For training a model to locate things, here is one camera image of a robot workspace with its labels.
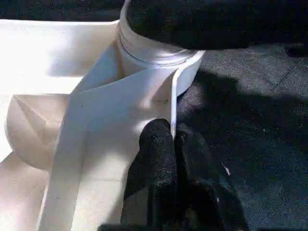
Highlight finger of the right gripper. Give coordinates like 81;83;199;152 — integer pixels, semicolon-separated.
125;0;308;51

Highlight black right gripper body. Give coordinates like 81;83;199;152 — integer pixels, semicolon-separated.
285;42;308;57

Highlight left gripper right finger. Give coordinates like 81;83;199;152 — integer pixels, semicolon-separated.
173;124;250;231

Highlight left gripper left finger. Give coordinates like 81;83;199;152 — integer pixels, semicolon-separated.
119;119;179;231

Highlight white plastic table leg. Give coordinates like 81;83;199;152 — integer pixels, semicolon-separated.
117;0;198;67

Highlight white compartment tray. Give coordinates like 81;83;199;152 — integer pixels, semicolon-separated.
0;19;206;231

